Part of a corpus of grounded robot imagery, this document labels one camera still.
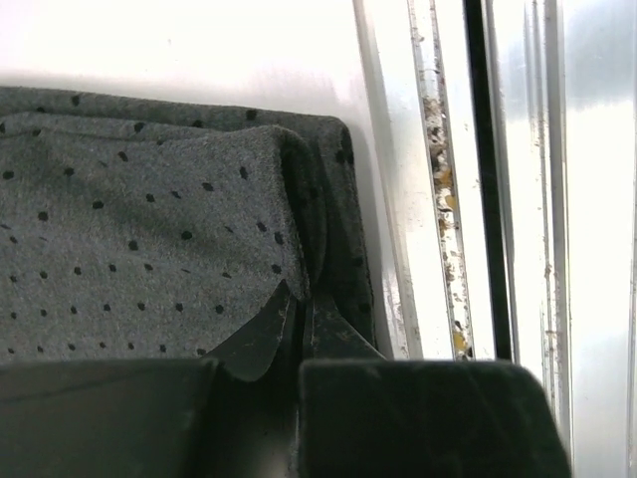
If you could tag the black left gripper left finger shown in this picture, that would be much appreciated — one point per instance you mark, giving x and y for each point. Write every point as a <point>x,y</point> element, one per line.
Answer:
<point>229,413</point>

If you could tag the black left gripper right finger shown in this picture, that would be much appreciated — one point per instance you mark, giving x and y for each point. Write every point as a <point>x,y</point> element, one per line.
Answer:
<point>362,415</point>

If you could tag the grey polka dot skirt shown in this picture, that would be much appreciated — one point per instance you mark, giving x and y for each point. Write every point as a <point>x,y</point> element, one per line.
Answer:
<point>136,228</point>

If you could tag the aluminium table rail frame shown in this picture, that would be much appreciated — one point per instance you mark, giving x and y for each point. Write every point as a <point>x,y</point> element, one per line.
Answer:
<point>505,171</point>

